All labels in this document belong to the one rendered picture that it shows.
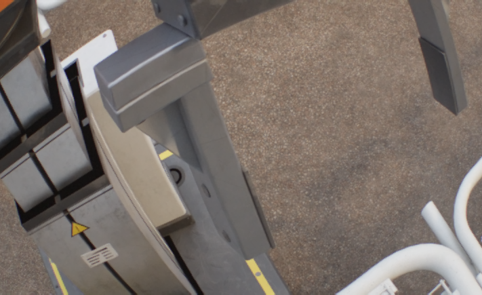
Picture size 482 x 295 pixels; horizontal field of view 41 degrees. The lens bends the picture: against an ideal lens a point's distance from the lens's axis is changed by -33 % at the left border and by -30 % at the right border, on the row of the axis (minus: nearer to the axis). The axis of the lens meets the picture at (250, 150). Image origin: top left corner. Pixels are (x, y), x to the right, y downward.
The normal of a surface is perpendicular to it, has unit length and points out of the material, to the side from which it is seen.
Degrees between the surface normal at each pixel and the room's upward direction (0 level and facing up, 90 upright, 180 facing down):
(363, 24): 0
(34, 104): 90
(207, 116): 67
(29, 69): 90
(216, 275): 0
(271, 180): 0
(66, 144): 90
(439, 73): 83
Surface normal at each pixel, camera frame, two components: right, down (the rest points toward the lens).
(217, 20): 0.46, 0.38
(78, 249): 0.41, 0.73
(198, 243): -0.18, -0.51
